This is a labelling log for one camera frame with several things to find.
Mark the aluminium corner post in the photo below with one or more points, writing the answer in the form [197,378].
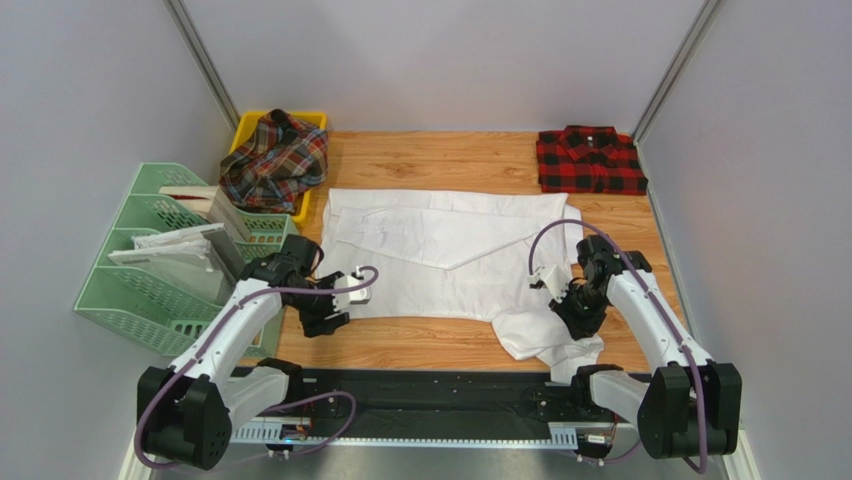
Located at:
[192,38]
[688,47]

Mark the red black plaid folded shirt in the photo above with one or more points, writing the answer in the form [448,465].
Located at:
[589,159]

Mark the white long sleeve shirt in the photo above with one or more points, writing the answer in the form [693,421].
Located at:
[462,255]

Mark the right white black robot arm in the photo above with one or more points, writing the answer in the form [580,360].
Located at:
[652,346]

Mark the papers in file rack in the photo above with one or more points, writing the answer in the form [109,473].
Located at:
[192,243]

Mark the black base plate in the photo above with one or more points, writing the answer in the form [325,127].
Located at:
[429,406]

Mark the yellow plastic bin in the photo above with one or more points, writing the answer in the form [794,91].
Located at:
[303,166]

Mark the multicolour plaid shirt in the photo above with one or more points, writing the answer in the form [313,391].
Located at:
[273,163]

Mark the right aluminium corner post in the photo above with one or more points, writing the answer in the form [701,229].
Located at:
[688,47]

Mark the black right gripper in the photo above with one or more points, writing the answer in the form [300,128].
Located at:
[572,316]

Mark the left aluminium corner post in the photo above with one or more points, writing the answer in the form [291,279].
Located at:
[192,38]

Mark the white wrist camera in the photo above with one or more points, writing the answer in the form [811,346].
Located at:
[553,278]
[356,290]

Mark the aluminium rail frame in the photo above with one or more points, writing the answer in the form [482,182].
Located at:
[604,415]

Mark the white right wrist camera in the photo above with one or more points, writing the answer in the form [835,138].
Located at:
[553,278]

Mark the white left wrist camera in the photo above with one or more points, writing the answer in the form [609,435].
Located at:
[356,290]

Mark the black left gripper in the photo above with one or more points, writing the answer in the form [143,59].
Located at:
[320,326]

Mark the green mesh file rack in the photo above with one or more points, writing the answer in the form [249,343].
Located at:
[133,303]

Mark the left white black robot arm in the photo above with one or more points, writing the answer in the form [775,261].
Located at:
[226,346]

